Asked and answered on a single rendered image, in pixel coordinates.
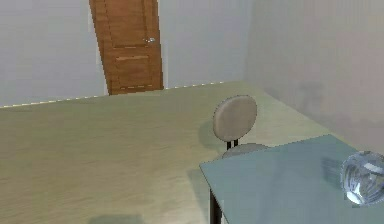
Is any grey-blue glass dining table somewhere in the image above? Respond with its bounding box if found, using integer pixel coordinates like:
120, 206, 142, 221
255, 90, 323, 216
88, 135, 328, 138
199, 133, 384, 224

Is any beige round-backed chair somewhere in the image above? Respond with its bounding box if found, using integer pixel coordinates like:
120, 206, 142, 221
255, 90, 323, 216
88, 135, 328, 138
212, 94, 270, 160

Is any brown wooden room door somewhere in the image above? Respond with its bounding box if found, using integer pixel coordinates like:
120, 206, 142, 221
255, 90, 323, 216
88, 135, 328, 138
88, 0, 165, 97

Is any clear glass bowl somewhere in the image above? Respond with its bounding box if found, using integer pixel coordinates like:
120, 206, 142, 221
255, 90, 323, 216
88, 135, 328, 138
340, 150, 384, 206

